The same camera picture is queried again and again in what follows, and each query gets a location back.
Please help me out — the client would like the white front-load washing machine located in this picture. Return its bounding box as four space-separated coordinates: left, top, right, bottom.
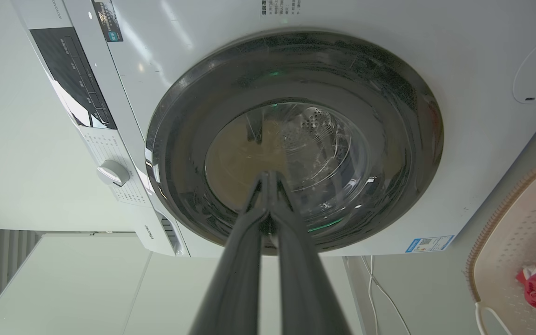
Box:
11 0 536 258

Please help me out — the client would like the white power cable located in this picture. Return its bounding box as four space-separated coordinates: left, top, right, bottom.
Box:
360 255 412 335

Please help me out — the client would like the blue energy label sticker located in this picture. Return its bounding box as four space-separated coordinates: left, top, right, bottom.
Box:
405 235 455 254

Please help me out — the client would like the white cabinet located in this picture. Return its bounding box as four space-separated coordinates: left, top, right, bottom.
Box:
0 232 362 335

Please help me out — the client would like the dark round washing machine door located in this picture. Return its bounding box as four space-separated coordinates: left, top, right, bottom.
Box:
145 31 444 255

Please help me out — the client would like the beige plastic laundry basket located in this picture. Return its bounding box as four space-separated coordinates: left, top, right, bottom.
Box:
465 160 536 335

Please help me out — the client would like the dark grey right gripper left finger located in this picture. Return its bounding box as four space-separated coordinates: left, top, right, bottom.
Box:
189 171 269 335

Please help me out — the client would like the silver washing machine dial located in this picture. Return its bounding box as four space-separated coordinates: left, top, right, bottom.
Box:
97 160 130 187

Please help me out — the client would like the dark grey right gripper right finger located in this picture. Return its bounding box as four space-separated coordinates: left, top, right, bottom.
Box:
268 171 353 335

